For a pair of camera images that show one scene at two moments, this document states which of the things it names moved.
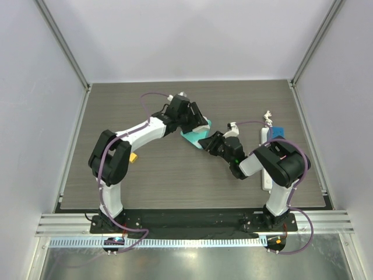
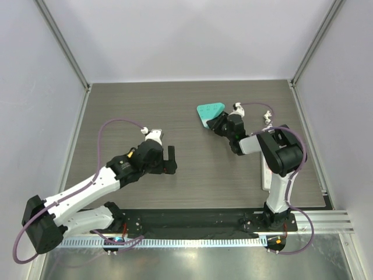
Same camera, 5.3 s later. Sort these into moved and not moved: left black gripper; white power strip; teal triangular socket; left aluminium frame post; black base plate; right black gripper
Moved: right black gripper; teal triangular socket; left black gripper
Not moved: white power strip; left aluminium frame post; black base plate
